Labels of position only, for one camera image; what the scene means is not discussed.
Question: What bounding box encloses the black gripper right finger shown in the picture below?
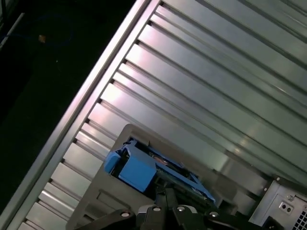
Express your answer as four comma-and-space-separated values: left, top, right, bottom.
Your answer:
165, 187, 267, 230

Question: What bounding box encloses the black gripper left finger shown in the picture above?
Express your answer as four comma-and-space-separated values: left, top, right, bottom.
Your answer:
74, 188, 168, 230

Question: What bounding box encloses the hard disk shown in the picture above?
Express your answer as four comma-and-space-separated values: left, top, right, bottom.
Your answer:
104, 137, 218, 209

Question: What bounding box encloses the grey parts rack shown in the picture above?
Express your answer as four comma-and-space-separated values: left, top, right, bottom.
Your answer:
71, 123, 271, 230

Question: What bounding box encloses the black PC case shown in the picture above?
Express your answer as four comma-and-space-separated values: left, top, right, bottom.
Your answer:
248, 176, 307, 230

